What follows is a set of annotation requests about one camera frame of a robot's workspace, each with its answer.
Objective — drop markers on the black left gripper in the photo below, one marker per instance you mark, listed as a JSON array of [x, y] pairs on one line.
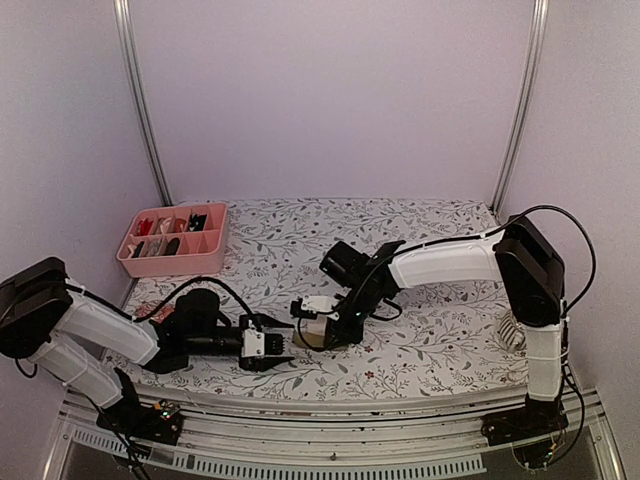
[[261, 365]]

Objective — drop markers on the striped metal wire cup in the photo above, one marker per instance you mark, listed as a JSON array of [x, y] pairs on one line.
[[510, 333]]

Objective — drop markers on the left aluminium corner post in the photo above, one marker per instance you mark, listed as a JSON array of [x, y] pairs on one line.
[[133, 72]]

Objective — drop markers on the red patterned bowl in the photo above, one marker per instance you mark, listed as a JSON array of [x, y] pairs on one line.
[[158, 316]]

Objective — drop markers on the black rolled cloth in box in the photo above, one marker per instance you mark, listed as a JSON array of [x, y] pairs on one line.
[[172, 247]]

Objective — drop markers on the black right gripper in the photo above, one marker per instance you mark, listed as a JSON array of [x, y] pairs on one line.
[[349, 336]]

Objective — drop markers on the right aluminium corner post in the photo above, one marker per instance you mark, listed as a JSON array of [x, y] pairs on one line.
[[531, 66]]

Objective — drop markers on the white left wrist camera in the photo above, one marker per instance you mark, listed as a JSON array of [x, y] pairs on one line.
[[257, 344]]

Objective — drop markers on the floral patterned table cloth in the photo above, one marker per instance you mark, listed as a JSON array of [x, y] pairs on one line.
[[445, 342]]

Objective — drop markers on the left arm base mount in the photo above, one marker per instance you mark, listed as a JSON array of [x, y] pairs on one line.
[[160, 423]]

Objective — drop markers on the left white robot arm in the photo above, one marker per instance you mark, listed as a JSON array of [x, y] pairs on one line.
[[44, 314]]

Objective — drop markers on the tan beige underwear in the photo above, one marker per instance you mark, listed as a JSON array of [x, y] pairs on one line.
[[312, 333]]

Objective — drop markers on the red rolled cloth in box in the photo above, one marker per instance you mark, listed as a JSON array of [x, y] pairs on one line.
[[143, 227]]

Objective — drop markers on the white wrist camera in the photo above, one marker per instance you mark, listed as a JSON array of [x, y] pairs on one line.
[[311, 307], [257, 344]]

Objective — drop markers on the aluminium front rail frame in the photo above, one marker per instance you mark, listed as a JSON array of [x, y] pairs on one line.
[[230, 437]]

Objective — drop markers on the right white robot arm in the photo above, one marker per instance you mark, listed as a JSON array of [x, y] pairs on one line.
[[516, 255]]

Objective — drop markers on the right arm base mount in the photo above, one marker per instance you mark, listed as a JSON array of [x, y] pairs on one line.
[[534, 418]]

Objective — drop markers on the aluminium corner post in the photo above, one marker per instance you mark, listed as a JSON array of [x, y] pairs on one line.
[[133, 72], [531, 66]]

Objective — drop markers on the pink divided organizer box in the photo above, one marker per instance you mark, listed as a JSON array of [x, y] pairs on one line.
[[199, 252]]

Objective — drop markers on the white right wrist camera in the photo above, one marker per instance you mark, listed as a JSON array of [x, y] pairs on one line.
[[311, 307]]

